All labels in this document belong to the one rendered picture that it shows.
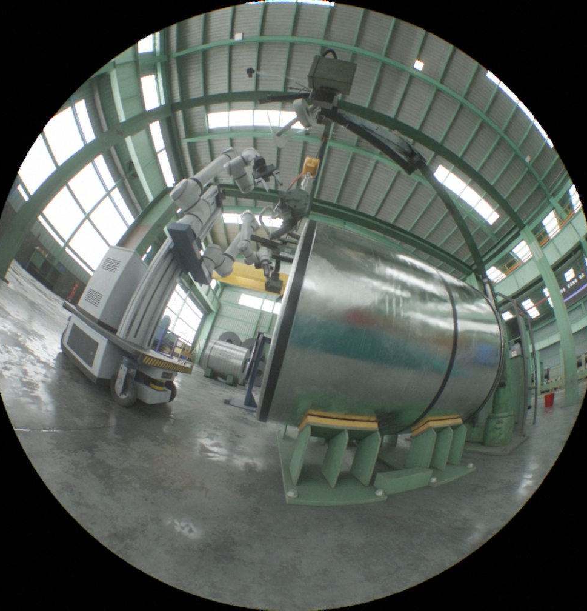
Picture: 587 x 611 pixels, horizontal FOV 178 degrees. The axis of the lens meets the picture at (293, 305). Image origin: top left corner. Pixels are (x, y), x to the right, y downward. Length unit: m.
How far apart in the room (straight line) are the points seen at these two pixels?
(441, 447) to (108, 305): 2.00
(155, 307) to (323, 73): 1.71
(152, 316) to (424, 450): 1.82
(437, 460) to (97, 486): 1.31
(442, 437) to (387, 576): 0.84
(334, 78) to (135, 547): 1.49
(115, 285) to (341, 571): 1.48
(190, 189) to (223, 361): 5.26
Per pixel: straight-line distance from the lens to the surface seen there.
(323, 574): 0.49
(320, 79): 1.08
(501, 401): 1.82
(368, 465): 0.87
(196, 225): 1.28
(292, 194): 1.17
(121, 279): 1.34
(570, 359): 4.59
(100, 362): 1.10
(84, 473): 0.59
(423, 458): 1.09
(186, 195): 1.31
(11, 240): 3.04
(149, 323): 1.48
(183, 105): 4.33
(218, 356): 6.05
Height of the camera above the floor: 0.39
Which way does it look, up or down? 25 degrees up
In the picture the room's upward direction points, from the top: 14 degrees clockwise
